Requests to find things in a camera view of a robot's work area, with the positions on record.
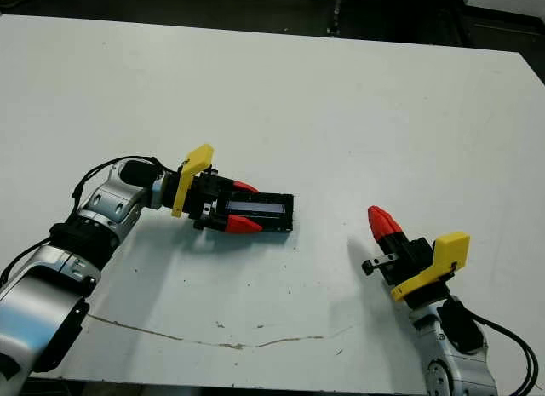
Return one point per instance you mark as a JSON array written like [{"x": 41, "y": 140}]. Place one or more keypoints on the black and yellow right gripper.
[{"x": 419, "y": 259}]

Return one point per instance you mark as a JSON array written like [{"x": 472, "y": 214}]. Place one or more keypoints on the black and yellow left gripper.
[{"x": 200, "y": 196}]

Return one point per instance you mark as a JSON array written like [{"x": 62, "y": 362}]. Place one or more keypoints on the black rectangular box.
[{"x": 272, "y": 208}]

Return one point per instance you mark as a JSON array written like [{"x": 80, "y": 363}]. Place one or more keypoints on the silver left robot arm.
[{"x": 42, "y": 302}]

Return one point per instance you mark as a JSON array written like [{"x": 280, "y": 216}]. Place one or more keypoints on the black post behind table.
[{"x": 335, "y": 10}]

